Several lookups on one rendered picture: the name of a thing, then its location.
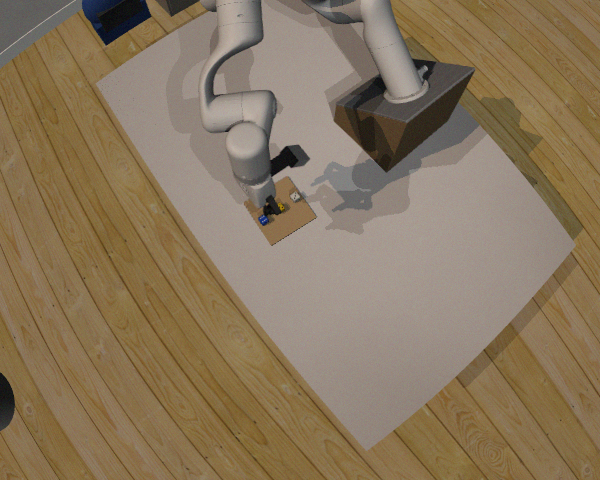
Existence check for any tan mat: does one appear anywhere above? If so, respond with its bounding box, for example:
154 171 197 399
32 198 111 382
244 177 316 246

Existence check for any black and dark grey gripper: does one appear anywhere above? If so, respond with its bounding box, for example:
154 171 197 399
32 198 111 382
233 173 282 217

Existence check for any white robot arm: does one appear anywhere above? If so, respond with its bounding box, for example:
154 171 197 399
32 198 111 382
198 0 429 185

